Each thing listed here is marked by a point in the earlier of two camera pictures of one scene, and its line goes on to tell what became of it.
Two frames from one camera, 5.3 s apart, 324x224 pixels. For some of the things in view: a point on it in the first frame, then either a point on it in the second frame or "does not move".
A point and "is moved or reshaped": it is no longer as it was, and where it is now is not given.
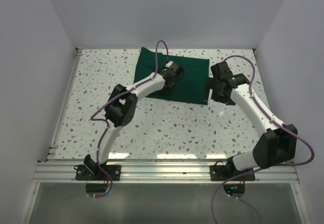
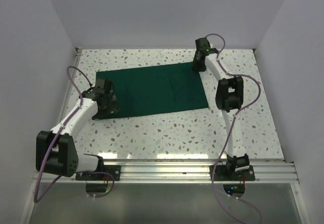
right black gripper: [212, 84] → [195, 66]
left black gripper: [169, 90] → [113, 106]
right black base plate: [224, 173] does not move
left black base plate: [83, 173] does not move
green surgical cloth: [192, 88] is moved or reshaped
